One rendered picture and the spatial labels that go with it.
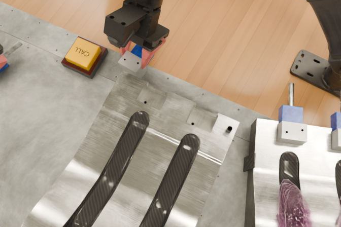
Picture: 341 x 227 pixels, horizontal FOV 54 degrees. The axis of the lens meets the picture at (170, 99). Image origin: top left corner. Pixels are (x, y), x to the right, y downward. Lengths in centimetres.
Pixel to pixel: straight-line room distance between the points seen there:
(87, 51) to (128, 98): 18
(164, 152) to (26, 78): 39
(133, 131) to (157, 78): 18
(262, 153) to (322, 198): 13
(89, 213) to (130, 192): 8
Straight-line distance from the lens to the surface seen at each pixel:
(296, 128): 70
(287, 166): 71
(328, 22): 63
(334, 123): 75
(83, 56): 79
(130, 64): 74
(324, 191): 71
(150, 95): 70
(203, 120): 68
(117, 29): 60
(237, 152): 74
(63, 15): 91
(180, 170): 64
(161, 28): 71
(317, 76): 84
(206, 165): 64
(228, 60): 81
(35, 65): 86
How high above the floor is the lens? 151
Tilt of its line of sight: 70 degrees down
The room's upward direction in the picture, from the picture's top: 2 degrees counter-clockwise
